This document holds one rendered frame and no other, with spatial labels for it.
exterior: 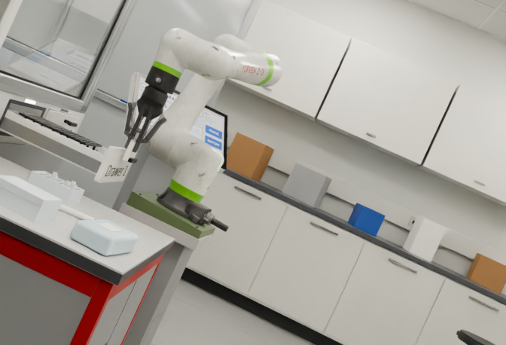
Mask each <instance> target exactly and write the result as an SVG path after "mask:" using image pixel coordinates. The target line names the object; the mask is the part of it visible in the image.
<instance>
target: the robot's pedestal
mask: <svg viewBox="0 0 506 345"><path fill-rule="evenodd" d="M119 213H121V214H123V215H126V216H128V217H130V218H132V219H134V220H136V221H139V222H141V223H143V224H145V225H147V226H149V227H152V228H153V229H155V230H157V231H159V232H161V233H164V234H166V235H168V236H170V237H172V238H174V239H175V242H174V244H173V246H172V248H171V249H169V250H168V251H167V252H165V254H164V256H163V258H162V261H161V262H160V265H159V267H158V268H157V272H156V273H155V275H154V278H153V280H152V282H151V284H150V286H149V289H148V291H147V293H146V295H145V298H144V300H143V302H142V304H141V306H140V308H139V311H138V313H137V314H136V317H135V319H134V321H133V323H132V326H131V328H130V330H129V332H128V334H127V336H126V339H125V341H124V342H123V345H150V344H151V342H152V339H153V337H154V335H155V333H156V330H157V328H158V326H159V324H160V321H161V319H162V318H163V315H164V313H165V311H166V308H167V307H168V305H169V302H170V300H171V298H172V296H173V294H174V291H175V289H176V287H177V285H178V282H179V280H180V279H181V276H182V274H183V272H184V269H185V268H186V266H187V263H188V261H189V259H190V257H191V254H192V252H193V251H196V250H198V249H200V248H202V247H204V246H207V245H208V244H210V243H211V242H212V239H213V237H214V235H215V234H210V235H208V236H205V237H202V238H199V239H197V238H196V237H193V236H191V235H189V234H186V233H185V232H183V231H180V230H179V229H177V228H175V227H173V226H171V225H169V224H166V223H164V222H162V221H160V220H158V219H156V218H154V217H152V216H150V215H148V214H146V213H144V212H141V211H139V210H137V209H135V208H133V207H131V206H129V205H127V203H122V205H121V207H120V210H119Z"/></svg>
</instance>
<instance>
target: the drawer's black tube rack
mask: <svg viewBox="0 0 506 345"><path fill-rule="evenodd" d="M19 115H21V116H24V118H25V119H27V118H28V119H30V120H31V121H33V122H34V123H35V122H36V123H38V124H40V125H41V126H45V127H47V128H49V129H51V130H52V131H56V132H58V133H59V134H60V135H64V136H66V138H70V139H73V140H75V141H76V142H80V141H82V142H90V143H91V142H93V143H96V142H94V141H92V140H89V139H87V138H85V137H83V136H80V135H78V134H77V133H74V132H72V131H71V130H67V129H66V128H64V127H61V126H60V125H57V124H55V123H53V122H51V121H48V120H46V119H44V118H42V117H38V116H34V115H30V114H24V113H20V112H19Z"/></svg>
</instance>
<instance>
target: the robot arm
mask: <svg viewBox="0 0 506 345"><path fill-rule="evenodd" d="M185 69H188V70H190V71H192V72H195V73H194V75H193V76H192V78H191V79H190V80H189V82H188V83H187V85H186V86H185V88H184V89H183V91H181V93H180V94H179V95H178V97H177V98H176V99H175V101H174V102H173V103H172V104H171V106H170V107H168V109H167V110H166V111H165V112H164V113H163V107H164V105H165V104H166V101H167V99H168V95H167V94H171V95H172V94H173V93H174V91H175V88H176V86H177V84H178V81H179V79H180V77H181V75H182V73H183V71H184V70H185ZM282 72H283V68H282V63H281V61H280V59H279V58H278V57H277V56H276V55H274V54H272V53H269V52H266V51H265V50H261V49H259V48H256V47H254V46H252V45H250V44H248V43H246V42H244V41H243V40H241V39H240V38H237V37H236V36H235V35H231V34H223V35H219V36H218V37H217V38H216V39H215V40H214V41H213V42H210V41H206V40H203V39H201V38H199V37H197V36H195V35H193V34H191V33H189V32H188V31H186V30H184V29H170V30H169V31H167V32H166V33H165V34H164V35H163V36H162V38H161V39H160V44H159V48H158V52H157V55H156V58H155V60H154V62H153V65H152V67H151V69H150V71H149V73H148V76H147V78H146V79H145V83H147V84H148V86H145V89H144V91H143V93H142V95H141V97H140V99H138V100H137V102H128V109H129V111H128V115H127V119H126V126H125V130H124V134H126V135H127V137H128V140H127V141H126V144H125V146H124V148H125V149H126V152H125V154H124V156H123V159H122V161H124V162H128V160H129V158H130V157H131V156H132V154H133V152H134V153H136V152H137V151H138V149H139V146H140V144H142V143H145V147H146V148H147V150H148V152H149V153H150V154H151V155H152V156H154V157H156V158H157V159H159V160H161V161H163V162H164V163H166V164H168V165H169V166H171V167H173V168H174V169H175V172H174V174H173V176H172V178H171V181H170V183H169V186H168V188H167V189H166V190H165V191H164V192H163V193H162V194H161V195H160V196H158V197H157V202H158V203H160V204H161V205H163V206H165V207H166V208H167V209H169V210H171V211H173V212H174V213H176V214H178V215H180V216H182V217H184V218H187V219H190V220H191V221H192V222H194V223H196V224H205V223H206V224H207V225H210V224H213V225H214V226H216V227H218V228H220V229H221V230H223V231H225V232H226V231H227V229H228V228H229V226H227V225H226V224H224V223H222V222H220V221H219V220H217V219H215V215H214V214H212V213H211V211H212V210H211V209H210V208H208V207H207V206H204V205H203V204H201V203H200V201H201V200H202V199H203V198H204V197H205V195H206V193H207V191H208V190H209V188H210V186H211V185H212V183H213V181H214V179H215V177H216V175H217V174H218V172H219V170H220V168H221V166H222V164H223V162H224V156H223V155H222V154H221V153H220V152H219V151H218V150H217V149H216V148H214V147H212V146H211V145H209V144H207V143H205V142H204V141H202V140H200V139H198V138H197V137H195V136H192V135H191V134H190V133H189V132H190V130H191V127H192V126H193V125H194V123H195V121H196V119H197V118H198V116H199V115H200V113H201V111H202V110H203V109H204V107H205V106H206V104H207V102H208V101H209V100H210V99H211V97H212V96H213V94H214V93H215V91H216V90H217V89H218V88H219V87H220V86H221V84H222V83H223V82H224V80H225V79H236V80H239V81H243V82H245V83H247V84H252V85H256V86H260V87H270V86H273V85H274V84H276V83H277V82H278V81H279V80H280V78H281V77H282ZM136 106H137V108H138V112H139V115H138V117H137V119H136V122H135V124H134V126H133V128H132V130H131V126H132V122H133V115H134V109H136ZM159 116H160V117H159ZM144 117H146V119H145V122H144V124H143V127H142V129H141V131H140V133H139V136H138V138H137V140H134V138H135V136H136V133H137V131H138V129H139V127H140V124H141V122H142V120H143V119H144ZM157 117H159V118H158V119H157V121H156V122H155V123H154V124H153V125H152V126H151V127H150V128H149V129H148V127H149V125H150V123H151V122H152V120H153V119H155V118H157ZM130 130H131V132H130ZM144 136H145V138H144Z"/></svg>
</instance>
